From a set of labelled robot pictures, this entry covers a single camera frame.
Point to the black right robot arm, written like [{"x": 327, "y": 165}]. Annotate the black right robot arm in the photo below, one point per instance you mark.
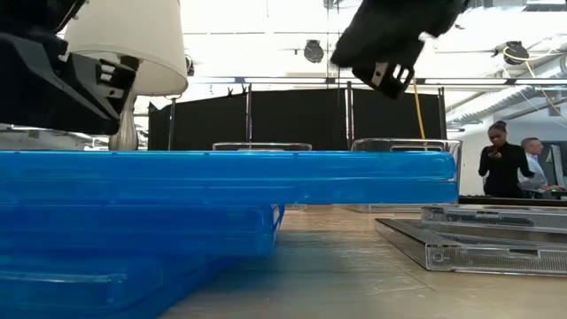
[{"x": 447, "y": 13}]

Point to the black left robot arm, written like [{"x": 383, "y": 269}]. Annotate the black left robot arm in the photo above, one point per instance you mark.
[{"x": 31, "y": 15}]

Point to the clear CD jewel case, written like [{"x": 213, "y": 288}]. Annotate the clear CD jewel case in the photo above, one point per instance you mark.
[
  {"x": 487, "y": 217},
  {"x": 487, "y": 261}
]

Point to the white shade table lamp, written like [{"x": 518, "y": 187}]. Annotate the white shade table lamp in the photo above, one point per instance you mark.
[{"x": 146, "y": 44}]

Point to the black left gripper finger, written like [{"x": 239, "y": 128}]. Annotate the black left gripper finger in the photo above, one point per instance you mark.
[{"x": 40, "y": 88}]

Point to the black curtain partition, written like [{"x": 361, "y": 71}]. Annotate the black curtain partition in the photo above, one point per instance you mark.
[{"x": 292, "y": 119}]

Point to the black aluminium table frame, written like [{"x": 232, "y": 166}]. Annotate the black aluminium table frame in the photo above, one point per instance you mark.
[{"x": 509, "y": 201}]

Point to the person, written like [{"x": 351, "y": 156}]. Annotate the person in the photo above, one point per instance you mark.
[
  {"x": 505, "y": 173},
  {"x": 538, "y": 177}
]

